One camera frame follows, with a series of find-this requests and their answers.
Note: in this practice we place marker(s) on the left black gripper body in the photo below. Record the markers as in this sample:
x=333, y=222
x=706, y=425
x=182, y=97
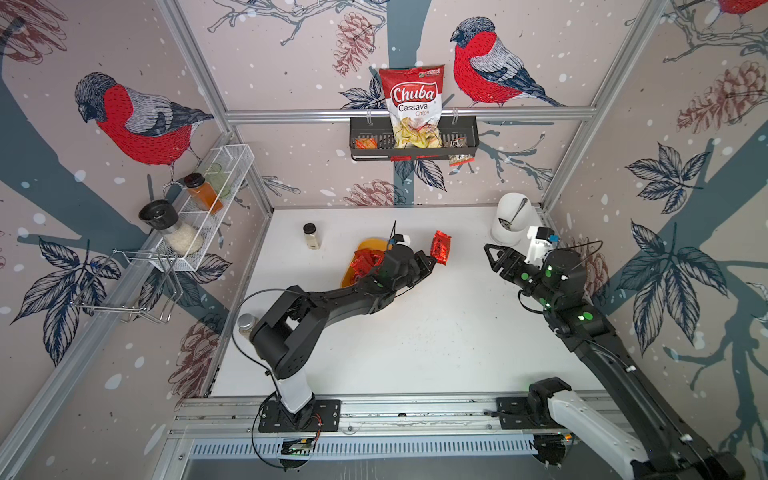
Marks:
x=416, y=270

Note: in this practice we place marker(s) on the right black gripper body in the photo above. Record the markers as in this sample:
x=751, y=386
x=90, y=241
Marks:
x=528, y=279

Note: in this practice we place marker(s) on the yellow plastic storage box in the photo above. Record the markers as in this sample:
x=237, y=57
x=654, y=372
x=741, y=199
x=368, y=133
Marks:
x=371, y=243

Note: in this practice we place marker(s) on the red tea bag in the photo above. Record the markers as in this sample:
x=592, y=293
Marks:
x=440, y=247

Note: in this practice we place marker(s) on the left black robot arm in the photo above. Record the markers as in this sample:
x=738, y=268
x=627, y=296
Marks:
x=286, y=335

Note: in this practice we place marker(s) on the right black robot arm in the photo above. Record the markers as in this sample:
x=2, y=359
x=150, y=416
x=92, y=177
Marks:
x=661, y=445

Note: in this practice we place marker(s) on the red tea bags pile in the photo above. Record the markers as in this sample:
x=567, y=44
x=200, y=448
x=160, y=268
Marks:
x=363, y=262

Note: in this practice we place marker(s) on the metal spoon in cup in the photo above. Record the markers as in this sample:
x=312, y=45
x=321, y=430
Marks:
x=508, y=224

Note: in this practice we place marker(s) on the white utensil cup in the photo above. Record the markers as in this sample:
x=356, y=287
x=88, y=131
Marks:
x=506, y=207

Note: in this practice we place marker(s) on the small spice jar on table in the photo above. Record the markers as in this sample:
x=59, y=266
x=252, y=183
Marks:
x=311, y=236

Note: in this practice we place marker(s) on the Chuba cassava chips bag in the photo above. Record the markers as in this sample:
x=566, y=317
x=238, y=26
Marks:
x=413, y=98

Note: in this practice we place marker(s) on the orange spice jar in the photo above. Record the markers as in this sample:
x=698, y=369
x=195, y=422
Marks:
x=202, y=193

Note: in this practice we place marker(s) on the black lid rice jar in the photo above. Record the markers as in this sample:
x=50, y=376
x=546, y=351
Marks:
x=182, y=238

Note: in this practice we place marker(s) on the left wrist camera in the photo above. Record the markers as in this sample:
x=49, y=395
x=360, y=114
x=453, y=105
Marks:
x=398, y=239

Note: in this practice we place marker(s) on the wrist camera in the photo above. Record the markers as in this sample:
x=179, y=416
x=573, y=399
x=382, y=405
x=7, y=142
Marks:
x=541, y=240
x=398, y=239

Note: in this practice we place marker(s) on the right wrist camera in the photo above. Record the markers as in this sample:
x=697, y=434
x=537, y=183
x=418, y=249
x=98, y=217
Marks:
x=541, y=240

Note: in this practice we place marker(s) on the black wire wall basket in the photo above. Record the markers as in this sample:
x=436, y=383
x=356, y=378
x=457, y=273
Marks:
x=377, y=139

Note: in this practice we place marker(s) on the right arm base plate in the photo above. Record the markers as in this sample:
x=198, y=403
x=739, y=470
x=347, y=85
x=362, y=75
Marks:
x=516, y=413

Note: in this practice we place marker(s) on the glass jar by wall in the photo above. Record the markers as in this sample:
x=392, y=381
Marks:
x=245, y=324

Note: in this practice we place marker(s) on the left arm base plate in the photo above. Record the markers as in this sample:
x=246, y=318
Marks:
x=317, y=416

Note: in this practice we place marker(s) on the white wire wall shelf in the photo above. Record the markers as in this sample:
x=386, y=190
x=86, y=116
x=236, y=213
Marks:
x=226, y=172

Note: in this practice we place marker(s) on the chrome wire rack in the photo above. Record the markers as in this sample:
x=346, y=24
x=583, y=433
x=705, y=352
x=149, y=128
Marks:
x=124, y=303

